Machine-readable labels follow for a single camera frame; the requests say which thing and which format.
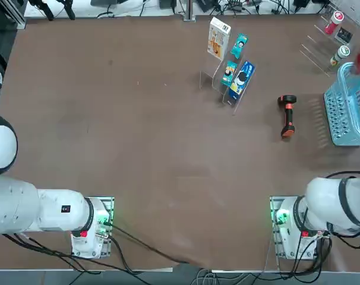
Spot aluminium frame rail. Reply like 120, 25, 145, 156
0, 0, 26, 29

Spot black base cable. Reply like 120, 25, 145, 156
108, 224, 190, 265

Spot white cookie box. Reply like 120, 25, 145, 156
207, 17, 232, 62

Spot green lid white bottle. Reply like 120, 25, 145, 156
330, 45, 350, 67

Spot orange black barcode scanner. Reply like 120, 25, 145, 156
277, 94, 298, 139

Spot black tripod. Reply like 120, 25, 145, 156
28, 0, 77, 21

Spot light blue shopping basket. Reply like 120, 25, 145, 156
323, 62, 360, 147

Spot clear acrylic stepped shelf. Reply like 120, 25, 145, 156
298, 13, 360, 78
199, 47, 257, 115

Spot teal cartoon snack packet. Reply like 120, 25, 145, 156
220, 61, 238, 87
229, 33, 249, 57

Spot blue Oreo cookie box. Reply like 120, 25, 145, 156
228, 61, 257, 101

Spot small black box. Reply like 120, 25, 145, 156
334, 27, 353, 45

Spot aluminium post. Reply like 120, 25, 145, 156
182, 0, 197, 22

